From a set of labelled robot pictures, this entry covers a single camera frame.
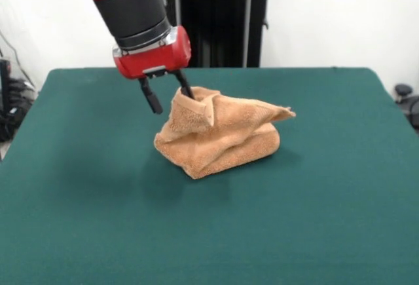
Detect tan terry towel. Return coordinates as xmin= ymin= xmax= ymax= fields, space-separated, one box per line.
xmin=154 ymin=85 xmax=297 ymax=180

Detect grey office chair base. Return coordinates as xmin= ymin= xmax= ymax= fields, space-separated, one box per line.
xmin=394 ymin=83 xmax=419 ymax=125

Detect dark green table cloth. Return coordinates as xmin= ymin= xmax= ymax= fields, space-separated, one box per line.
xmin=0 ymin=67 xmax=419 ymax=285

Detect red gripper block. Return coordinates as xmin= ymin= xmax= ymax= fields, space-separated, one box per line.
xmin=112 ymin=25 xmax=196 ymax=115

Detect black device with red mark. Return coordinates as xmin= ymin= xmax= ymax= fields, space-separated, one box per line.
xmin=0 ymin=58 xmax=12 ymax=115

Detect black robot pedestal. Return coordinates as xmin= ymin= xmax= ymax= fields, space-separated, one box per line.
xmin=156 ymin=0 xmax=284 ymax=68

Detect black cable heap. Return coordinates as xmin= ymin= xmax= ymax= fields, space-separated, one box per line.
xmin=0 ymin=78 xmax=37 ymax=142

